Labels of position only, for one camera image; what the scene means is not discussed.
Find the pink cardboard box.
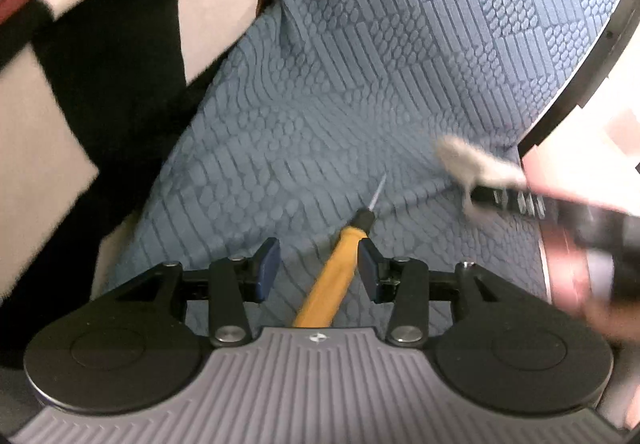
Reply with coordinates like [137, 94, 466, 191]
[520, 109, 640, 310]

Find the blue textured blanket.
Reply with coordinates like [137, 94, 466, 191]
[107, 0, 640, 330]

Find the black metal frame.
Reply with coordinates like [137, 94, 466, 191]
[517, 0, 640, 147]

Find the beige hair claw clip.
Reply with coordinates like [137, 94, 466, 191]
[436, 134, 528, 220]

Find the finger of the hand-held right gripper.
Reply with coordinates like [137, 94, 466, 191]
[470, 184, 551, 221]

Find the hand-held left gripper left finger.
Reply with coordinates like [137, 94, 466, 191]
[100, 238, 282, 347]

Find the yellow handled screwdriver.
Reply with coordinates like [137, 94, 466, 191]
[292, 174, 388, 329]

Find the red white black printed blanket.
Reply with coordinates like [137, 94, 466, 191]
[0, 0, 296, 370]

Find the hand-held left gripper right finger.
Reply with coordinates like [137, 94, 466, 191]
[356, 239, 546, 345]

